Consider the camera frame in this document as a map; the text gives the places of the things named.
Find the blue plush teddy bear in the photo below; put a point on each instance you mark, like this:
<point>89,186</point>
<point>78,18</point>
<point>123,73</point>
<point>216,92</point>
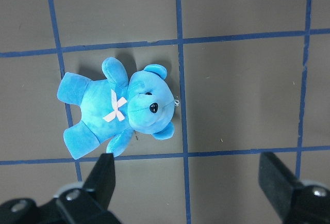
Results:
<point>114,108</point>

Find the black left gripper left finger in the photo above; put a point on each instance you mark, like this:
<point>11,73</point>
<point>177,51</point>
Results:
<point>78,203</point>

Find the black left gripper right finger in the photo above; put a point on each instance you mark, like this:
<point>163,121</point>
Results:
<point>294,201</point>

